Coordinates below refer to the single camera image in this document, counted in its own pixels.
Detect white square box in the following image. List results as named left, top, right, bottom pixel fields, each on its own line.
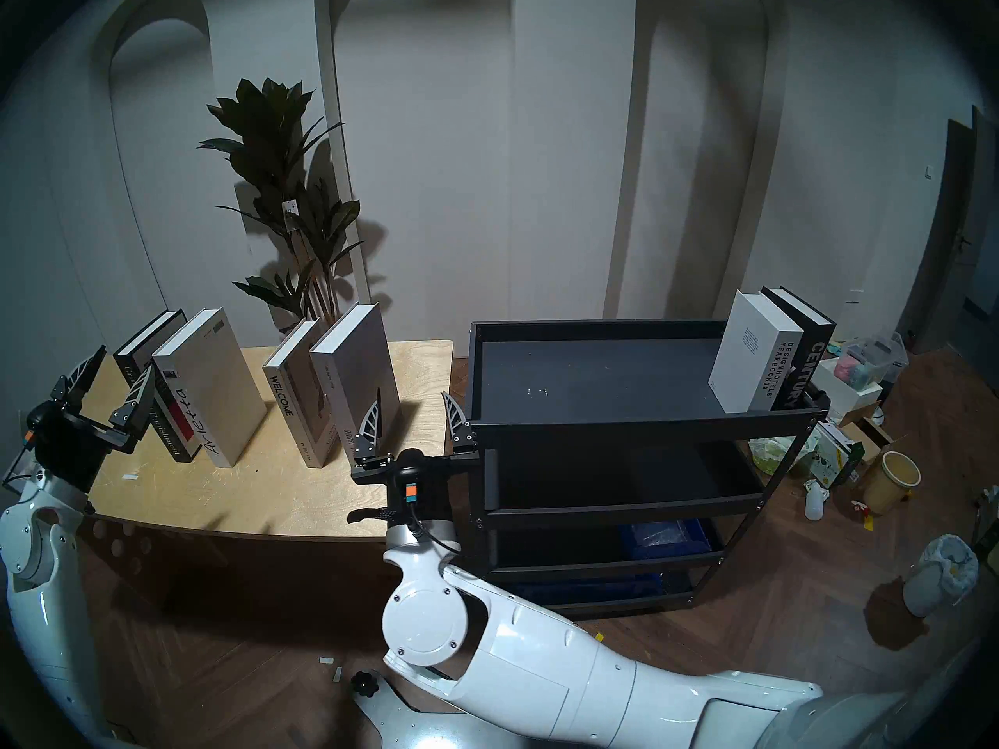
left=809, top=357, right=883, bottom=421

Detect black Crime and Punishment book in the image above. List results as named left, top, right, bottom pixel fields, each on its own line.
left=114, top=309, right=202, bottom=463

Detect black metal shelf cart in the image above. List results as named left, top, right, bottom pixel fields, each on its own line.
left=467, top=320, right=830, bottom=623

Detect light wooden table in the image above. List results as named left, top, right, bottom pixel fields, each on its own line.
left=74, top=339, right=455, bottom=541

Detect black Century book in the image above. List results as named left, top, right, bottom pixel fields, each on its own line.
left=761, top=286, right=837, bottom=409

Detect white Welcome book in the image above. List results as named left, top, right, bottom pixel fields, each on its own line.
left=261, top=319, right=340, bottom=469

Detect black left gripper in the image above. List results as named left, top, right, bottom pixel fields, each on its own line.
left=27, top=346, right=157, bottom=491

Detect white green printed carton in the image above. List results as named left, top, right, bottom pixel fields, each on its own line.
left=812, top=424, right=866, bottom=487

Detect blue plastic bin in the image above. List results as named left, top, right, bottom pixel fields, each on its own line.
left=620, top=519, right=715, bottom=561
left=511, top=572, right=664, bottom=600

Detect white Design Hotels yearbook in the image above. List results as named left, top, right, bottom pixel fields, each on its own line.
left=709, top=290, right=805, bottom=414

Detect clear plastic storage box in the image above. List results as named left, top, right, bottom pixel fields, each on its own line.
left=834, top=335, right=908, bottom=392

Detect white Arietta book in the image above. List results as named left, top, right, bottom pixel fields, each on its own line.
left=151, top=307, right=268, bottom=469

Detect yellow paper bucket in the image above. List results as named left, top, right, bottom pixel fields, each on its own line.
left=862, top=451, right=922, bottom=516

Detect grey Special Issue book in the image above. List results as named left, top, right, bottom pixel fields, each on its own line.
left=309, top=303, right=403, bottom=475

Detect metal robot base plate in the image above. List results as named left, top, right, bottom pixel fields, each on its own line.
left=350, top=669, right=500, bottom=749

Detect dark room door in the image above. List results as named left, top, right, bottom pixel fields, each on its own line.
left=898, top=108, right=999, bottom=358

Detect green plastic bag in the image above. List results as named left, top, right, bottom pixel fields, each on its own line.
left=749, top=435, right=812, bottom=475

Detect brown cardboard box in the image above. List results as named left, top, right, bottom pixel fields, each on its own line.
left=839, top=416, right=894, bottom=463

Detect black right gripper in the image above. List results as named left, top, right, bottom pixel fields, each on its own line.
left=351, top=391, right=481, bottom=526

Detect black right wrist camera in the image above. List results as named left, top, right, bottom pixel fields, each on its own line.
left=394, top=449, right=428, bottom=508

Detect dark green potted plant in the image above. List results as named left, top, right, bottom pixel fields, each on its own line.
left=197, top=76, right=368, bottom=335

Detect white bagged trash bin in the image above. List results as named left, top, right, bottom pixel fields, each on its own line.
left=903, top=534, right=980, bottom=618

